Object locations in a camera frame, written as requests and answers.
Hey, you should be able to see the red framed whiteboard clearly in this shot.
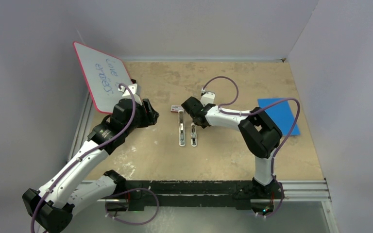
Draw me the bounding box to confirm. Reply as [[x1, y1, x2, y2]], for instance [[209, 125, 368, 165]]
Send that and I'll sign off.
[[72, 41, 133, 114]]

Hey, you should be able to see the blue notebook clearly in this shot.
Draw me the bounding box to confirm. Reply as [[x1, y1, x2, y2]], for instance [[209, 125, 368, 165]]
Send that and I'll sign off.
[[257, 98, 301, 136]]

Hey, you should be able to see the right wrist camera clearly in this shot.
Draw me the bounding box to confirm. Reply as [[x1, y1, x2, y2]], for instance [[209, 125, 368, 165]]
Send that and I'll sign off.
[[200, 91, 216, 107]]

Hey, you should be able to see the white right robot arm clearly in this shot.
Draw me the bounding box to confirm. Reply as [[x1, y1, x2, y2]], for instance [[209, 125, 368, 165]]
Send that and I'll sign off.
[[181, 97, 283, 198]]

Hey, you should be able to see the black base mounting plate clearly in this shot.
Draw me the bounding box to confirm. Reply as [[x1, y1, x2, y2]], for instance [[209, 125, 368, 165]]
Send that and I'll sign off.
[[106, 180, 284, 214]]

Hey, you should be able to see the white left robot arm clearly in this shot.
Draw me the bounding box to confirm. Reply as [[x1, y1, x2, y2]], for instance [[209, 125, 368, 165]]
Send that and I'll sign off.
[[22, 98, 159, 233]]

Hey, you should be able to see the white stapler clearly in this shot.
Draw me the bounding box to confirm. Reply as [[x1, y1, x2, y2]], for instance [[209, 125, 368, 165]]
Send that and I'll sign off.
[[178, 110, 186, 147]]

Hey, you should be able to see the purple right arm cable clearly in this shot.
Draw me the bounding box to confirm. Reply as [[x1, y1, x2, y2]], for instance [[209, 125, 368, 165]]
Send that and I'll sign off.
[[202, 76, 302, 178]]

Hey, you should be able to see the aluminium frame rail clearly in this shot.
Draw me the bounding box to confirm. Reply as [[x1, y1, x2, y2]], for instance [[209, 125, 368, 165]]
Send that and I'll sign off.
[[77, 180, 332, 202]]

